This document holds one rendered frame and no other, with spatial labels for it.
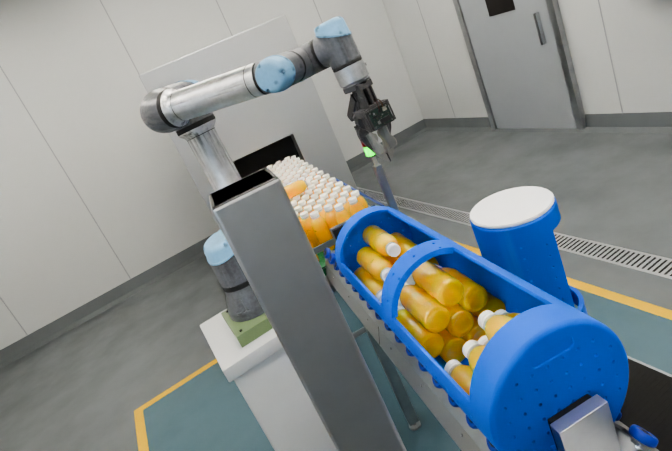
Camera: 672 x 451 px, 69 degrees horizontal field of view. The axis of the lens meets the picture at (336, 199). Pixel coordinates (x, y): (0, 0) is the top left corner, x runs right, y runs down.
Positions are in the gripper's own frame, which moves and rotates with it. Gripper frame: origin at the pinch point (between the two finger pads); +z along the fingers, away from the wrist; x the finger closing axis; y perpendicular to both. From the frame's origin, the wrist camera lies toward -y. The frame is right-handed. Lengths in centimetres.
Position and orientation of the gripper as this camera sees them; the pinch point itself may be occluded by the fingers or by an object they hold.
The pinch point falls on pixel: (386, 156)
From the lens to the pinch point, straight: 125.3
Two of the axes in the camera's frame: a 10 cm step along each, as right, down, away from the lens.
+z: 4.4, 8.6, 2.6
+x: 8.4, -4.9, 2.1
